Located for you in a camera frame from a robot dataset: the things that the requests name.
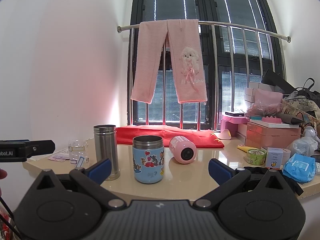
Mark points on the black window frame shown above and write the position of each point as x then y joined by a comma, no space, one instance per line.
240,44

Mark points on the white small carton box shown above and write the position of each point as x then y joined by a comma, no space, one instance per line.
276,157

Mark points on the pink steel cup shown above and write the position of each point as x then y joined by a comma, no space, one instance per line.
183,150

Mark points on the floral fabric bag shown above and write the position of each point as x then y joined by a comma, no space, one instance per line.
305,109

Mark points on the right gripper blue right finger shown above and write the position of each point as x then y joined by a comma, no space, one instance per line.
219,171

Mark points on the red flag cloth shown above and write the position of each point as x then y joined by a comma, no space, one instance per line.
201,139

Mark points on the blue wet wipes pack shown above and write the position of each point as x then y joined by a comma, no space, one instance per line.
300,168

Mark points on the pink storage box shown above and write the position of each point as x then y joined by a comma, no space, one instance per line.
263,137

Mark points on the black cloth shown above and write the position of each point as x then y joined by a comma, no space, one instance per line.
295,187

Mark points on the tall stainless steel flask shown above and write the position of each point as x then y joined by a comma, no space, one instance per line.
105,139

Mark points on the yellow tube package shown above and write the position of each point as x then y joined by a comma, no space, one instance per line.
245,148

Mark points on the green tape roll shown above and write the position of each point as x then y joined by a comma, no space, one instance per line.
255,156

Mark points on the clear glass cup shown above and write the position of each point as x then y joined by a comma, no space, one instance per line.
77,150

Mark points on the blue cartoon steel cup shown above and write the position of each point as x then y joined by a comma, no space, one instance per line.
148,158

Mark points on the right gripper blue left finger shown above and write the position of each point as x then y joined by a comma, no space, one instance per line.
100,171

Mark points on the magenta pink box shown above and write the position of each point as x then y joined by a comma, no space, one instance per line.
235,124

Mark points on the sticker sheet papers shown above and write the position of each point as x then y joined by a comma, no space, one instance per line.
66,155

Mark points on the pink seashell ornament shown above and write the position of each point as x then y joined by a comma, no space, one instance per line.
224,135

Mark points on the pink pants on rail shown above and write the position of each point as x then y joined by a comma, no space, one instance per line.
183,40

